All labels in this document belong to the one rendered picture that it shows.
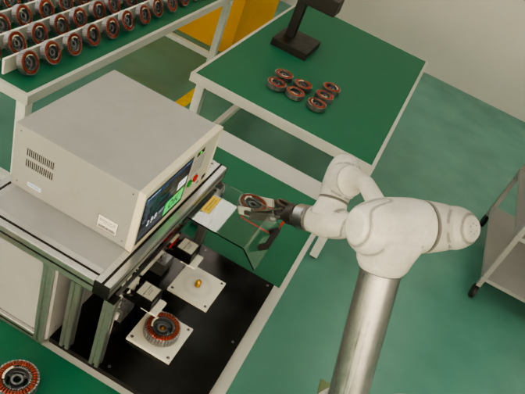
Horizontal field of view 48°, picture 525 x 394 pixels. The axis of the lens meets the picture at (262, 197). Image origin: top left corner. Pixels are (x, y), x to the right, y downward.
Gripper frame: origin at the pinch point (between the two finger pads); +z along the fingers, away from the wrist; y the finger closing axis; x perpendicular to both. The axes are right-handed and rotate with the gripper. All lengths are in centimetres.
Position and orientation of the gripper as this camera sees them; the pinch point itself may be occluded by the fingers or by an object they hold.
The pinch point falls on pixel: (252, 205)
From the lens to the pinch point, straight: 216.2
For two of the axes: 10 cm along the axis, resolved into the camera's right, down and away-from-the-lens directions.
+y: 6.4, -3.0, 7.1
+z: -7.7, -1.6, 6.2
